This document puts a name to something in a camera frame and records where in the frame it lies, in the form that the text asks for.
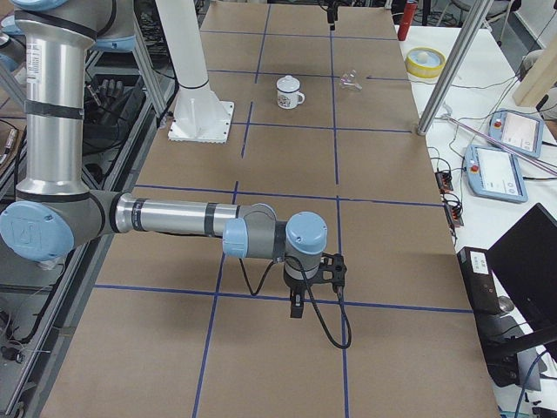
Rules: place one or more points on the yellow tape roll with plate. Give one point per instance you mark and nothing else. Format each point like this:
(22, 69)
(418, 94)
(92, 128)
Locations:
(424, 62)

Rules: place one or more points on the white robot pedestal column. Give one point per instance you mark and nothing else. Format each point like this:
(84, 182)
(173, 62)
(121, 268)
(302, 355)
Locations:
(181, 31)

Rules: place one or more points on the red cylinder bottle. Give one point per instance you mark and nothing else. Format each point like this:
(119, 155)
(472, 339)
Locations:
(407, 19)

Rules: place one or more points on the white pedestal base plate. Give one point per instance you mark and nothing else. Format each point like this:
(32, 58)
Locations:
(199, 116)

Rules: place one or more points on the near blue teach pendant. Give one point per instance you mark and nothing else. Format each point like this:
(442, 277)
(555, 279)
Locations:
(494, 174)

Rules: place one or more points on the white ceramic lid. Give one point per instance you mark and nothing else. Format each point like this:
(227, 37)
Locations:
(288, 84)

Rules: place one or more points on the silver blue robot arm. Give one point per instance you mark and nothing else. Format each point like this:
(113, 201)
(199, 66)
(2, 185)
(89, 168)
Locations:
(55, 211)

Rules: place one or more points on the blue teach pendant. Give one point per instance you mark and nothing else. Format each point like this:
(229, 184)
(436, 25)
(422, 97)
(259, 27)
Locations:
(494, 174)
(522, 132)

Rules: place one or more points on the far blue teach pendant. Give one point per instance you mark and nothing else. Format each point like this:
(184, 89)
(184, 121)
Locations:
(522, 132)

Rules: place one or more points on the black desktop computer box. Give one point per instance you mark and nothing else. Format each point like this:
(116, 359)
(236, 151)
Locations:
(507, 350)

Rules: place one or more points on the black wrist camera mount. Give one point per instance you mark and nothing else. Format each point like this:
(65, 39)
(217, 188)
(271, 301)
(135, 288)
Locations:
(332, 270)

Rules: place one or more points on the aluminium frame post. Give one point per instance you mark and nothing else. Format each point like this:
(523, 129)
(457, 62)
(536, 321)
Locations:
(462, 44)

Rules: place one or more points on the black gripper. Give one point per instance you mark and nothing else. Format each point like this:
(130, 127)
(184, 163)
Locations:
(297, 287)
(331, 17)

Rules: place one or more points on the orange black connector board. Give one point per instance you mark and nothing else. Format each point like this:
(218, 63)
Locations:
(444, 180)

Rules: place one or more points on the white blue-rimmed enamel cup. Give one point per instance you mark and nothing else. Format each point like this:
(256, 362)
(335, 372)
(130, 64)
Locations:
(290, 100)

